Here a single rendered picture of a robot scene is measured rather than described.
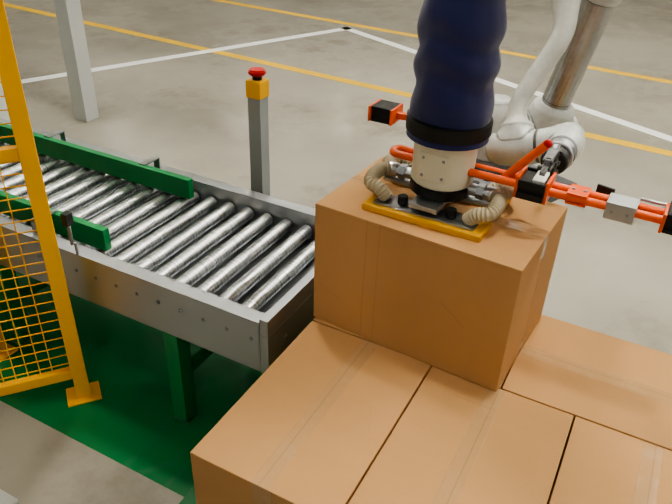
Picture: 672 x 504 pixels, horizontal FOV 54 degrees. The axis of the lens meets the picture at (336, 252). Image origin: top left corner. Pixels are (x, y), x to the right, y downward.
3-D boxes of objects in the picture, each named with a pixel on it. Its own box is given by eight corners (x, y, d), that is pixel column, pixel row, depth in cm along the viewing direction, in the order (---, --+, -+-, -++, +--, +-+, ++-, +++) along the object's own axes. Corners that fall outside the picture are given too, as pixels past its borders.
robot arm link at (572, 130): (582, 166, 189) (536, 170, 196) (592, 148, 201) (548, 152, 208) (578, 130, 185) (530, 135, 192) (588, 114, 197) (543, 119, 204)
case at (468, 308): (312, 316, 207) (314, 203, 185) (375, 259, 236) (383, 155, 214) (496, 392, 181) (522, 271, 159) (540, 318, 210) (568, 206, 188)
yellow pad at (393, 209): (361, 209, 183) (362, 193, 180) (377, 195, 191) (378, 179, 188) (479, 243, 170) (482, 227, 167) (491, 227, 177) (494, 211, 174)
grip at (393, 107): (367, 120, 211) (368, 105, 209) (379, 112, 218) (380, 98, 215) (391, 126, 208) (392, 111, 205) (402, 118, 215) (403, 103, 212)
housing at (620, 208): (601, 218, 162) (606, 202, 160) (606, 207, 167) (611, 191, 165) (631, 226, 159) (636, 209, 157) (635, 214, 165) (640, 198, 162)
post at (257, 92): (253, 289, 311) (245, 79, 258) (261, 282, 316) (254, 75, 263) (265, 294, 308) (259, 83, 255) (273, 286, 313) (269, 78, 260)
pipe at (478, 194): (365, 195, 183) (366, 176, 180) (402, 163, 201) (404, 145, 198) (483, 228, 169) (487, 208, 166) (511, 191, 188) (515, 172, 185)
